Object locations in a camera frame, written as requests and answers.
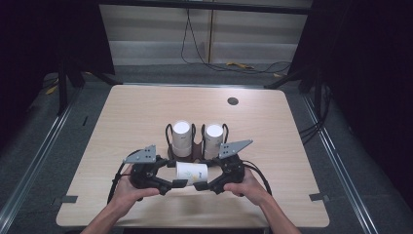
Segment hand-held gripper cable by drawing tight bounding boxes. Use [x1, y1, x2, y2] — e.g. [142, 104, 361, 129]
[106, 148, 144, 205]
[242, 159, 274, 196]

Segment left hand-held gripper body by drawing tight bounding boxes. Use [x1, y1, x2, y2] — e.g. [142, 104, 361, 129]
[122, 144, 164, 191]

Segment yellow floor strap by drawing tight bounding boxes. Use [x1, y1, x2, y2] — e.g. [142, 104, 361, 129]
[45, 77, 60, 96]
[226, 60, 255, 70]

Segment wooden cup holder black rods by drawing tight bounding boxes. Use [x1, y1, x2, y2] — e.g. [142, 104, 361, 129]
[165, 122, 230, 163]

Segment left hand-held gripper cable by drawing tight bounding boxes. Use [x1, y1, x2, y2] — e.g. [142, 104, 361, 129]
[106, 148, 144, 205]

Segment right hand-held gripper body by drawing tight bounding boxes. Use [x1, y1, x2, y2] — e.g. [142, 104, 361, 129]
[217, 139, 254, 184]

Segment black floor cable bundle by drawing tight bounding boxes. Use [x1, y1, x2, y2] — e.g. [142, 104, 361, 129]
[298, 83, 333, 144]

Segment grey tape piece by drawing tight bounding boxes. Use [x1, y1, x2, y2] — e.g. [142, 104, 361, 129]
[59, 194, 79, 205]
[308, 192, 330, 203]

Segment metal floor rail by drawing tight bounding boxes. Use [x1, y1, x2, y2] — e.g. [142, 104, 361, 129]
[301, 93, 380, 234]
[0, 85, 85, 226]

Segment black metal stand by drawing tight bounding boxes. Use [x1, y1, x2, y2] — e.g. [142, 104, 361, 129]
[263, 63, 325, 96]
[56, 55, 119, 117]

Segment black hanging wall cable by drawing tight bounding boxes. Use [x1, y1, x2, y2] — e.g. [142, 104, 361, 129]
[180, 8, 292, 75]

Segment single floral paper cup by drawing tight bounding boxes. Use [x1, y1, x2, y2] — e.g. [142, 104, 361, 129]
[175, 161, 209, 187]

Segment person's right hand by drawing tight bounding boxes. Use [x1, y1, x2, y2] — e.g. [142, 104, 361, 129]
[223, 167, 273, 207]

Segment person's left hand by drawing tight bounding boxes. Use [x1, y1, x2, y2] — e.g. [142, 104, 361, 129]
[111, 164, 161, 216]

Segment black overhead bar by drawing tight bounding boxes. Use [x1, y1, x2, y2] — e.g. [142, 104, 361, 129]
[97, 0, 314, 16]

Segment right hand-held gripper cable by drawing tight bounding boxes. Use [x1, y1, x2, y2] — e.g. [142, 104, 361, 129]
[242, 159, 274, 196]

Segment stack of white paper cups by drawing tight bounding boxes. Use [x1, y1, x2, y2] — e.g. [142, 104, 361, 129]
[171, 120, 193, 159]
[204, 123, 225, 160]

